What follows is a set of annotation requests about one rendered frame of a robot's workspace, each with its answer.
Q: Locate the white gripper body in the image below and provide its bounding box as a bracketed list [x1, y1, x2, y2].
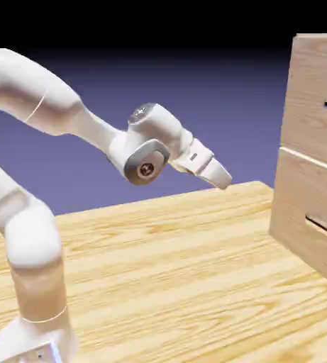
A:
[197, 156, 233, 191]

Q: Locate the light wood cabinet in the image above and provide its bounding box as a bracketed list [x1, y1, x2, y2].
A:
[268, 33, 327, 294]

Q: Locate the light wood drawer front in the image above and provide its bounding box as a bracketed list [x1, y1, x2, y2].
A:
[279, 34, 327, 172]
[268, 147, 327, 293]

